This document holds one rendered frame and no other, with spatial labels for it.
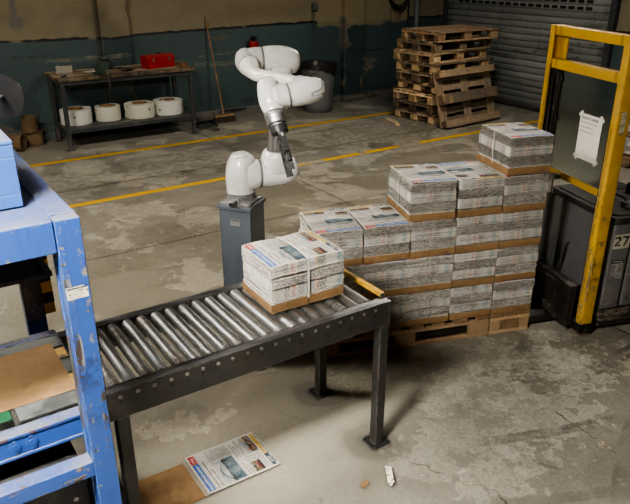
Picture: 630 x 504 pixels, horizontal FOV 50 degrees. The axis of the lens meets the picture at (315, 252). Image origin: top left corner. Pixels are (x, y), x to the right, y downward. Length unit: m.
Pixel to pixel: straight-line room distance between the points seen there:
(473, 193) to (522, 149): 0.38
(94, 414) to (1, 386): 0.51
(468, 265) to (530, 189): 0.58
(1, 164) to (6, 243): 0.25
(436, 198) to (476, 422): 1.26
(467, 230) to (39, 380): 2.52
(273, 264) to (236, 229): 0.87
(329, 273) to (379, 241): 0.91
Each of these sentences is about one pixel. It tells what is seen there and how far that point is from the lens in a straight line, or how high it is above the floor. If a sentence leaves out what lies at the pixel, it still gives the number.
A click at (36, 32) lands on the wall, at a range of 9.65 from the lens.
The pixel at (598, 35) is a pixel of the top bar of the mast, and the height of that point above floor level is 1.83.
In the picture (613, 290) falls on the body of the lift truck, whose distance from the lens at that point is 4.67.
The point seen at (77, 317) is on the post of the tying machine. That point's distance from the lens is 2.14.
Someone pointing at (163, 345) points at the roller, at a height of 0.80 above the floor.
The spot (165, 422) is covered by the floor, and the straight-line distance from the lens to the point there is 3.70.
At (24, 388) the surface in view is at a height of 0.80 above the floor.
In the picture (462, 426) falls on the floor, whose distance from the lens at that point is 3.67.
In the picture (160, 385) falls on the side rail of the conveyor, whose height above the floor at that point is 0.76.
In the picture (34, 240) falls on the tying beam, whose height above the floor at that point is 1.50.
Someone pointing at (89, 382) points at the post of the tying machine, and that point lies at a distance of 2.25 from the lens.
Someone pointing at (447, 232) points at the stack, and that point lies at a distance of 4.03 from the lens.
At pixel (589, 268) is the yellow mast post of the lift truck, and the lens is 4.43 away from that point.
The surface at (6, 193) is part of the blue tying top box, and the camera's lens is 2.15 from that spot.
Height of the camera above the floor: 2.22
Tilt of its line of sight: 24 degrees down
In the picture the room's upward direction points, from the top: straight up
